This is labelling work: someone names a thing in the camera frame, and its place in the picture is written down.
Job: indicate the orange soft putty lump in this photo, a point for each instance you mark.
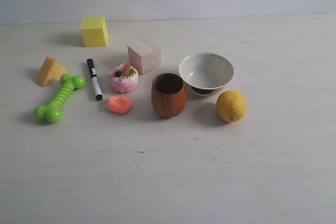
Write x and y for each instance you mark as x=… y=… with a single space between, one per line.
x=119 y=105

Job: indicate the brown wooden cup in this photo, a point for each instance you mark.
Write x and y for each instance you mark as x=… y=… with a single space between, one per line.
x=168 y=95

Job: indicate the white speckled ceramic bowl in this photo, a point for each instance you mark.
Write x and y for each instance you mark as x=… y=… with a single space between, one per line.
x=206 y=73

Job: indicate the pink toy cake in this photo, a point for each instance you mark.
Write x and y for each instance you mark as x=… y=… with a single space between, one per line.
x=124 y=78

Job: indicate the pale wooden cube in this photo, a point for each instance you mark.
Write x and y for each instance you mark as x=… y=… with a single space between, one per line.
x=144 y=55

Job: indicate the yellow lemon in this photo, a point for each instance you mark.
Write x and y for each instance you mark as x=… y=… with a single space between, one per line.
x=231 y=106

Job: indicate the black white marker pen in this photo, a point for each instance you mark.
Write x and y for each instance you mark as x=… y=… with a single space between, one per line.
x=94 y=80

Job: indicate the yellow foam cube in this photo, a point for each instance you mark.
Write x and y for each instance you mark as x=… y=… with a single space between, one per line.
x=94 y=31

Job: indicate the green bone dog toy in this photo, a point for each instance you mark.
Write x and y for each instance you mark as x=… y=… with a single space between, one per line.
x=52 y=112

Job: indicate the yellow cheese wedge toy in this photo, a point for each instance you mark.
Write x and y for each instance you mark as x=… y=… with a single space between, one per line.
x=50 y=71

